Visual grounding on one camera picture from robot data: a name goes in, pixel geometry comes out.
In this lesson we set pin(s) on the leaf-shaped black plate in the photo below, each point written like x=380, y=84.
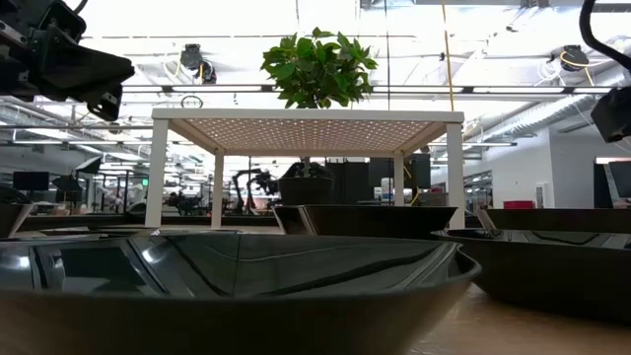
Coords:
x=557, y=220
x=246, y=320
x=374, y=222
x=542, y=286

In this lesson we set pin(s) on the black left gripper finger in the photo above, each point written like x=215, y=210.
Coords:
x=106, y=104
x=84, y=64

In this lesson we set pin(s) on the black background robot arm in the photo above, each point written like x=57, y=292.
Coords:
x=256, y=185

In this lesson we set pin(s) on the black background monitor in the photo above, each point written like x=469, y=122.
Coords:
x=30, y=181

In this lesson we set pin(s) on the green leafy plant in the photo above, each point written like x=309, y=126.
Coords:
x=315, y=69

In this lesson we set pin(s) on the dark side monitor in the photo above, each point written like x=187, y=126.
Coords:
x=618, y=180

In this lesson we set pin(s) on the black plant pot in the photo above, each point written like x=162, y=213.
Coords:
x=305, y=192

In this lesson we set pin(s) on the black metal table frame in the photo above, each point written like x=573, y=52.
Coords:
x=98, y=222

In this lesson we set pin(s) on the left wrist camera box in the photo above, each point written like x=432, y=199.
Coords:
x=63, y=21

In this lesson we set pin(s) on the black background cabinet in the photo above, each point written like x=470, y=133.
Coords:
x=355, y=180

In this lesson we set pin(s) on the white perforated metal shelf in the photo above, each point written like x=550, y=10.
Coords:
x=305, y=114

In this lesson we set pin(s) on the red bin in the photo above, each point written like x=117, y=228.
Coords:
x=518, y=204

